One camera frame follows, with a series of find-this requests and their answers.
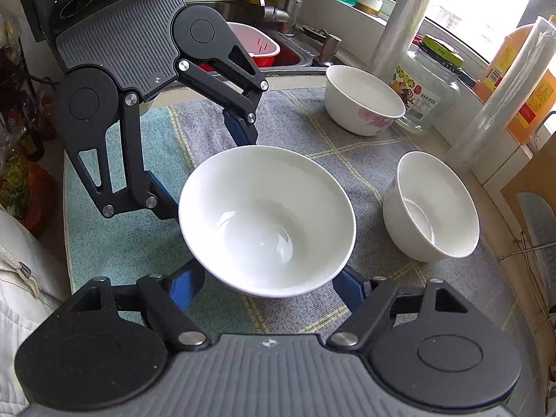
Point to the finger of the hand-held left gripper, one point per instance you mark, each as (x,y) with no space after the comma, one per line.
(163,193)
(243,132)

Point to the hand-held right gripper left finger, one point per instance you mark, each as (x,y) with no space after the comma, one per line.
(186,282)

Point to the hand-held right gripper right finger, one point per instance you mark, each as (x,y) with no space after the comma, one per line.
(352,289)

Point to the white bowl pink flowers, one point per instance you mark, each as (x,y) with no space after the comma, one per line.
(434,213)
(269,226)
(365,91)

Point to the checked grey-green table cloth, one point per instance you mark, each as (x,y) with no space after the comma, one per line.
(304,139)

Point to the pink plastic colander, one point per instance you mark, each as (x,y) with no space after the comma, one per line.
(256,45)

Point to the stainless steel sink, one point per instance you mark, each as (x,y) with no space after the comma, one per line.
(309,58)

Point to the metal sink fitting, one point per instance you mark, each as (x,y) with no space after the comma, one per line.
(332,47)

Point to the plastic bag of vegetables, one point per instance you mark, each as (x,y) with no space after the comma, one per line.
(26,191)

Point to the person's white jacket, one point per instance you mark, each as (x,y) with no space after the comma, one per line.
(21,312)

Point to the glass jar green lid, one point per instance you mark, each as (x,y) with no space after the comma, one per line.
(430,91)

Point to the clear plastic wrap roll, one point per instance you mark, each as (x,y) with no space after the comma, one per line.
(404,26)
(504,100)

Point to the wooden cutting board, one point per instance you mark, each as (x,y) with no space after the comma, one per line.
(521,178)

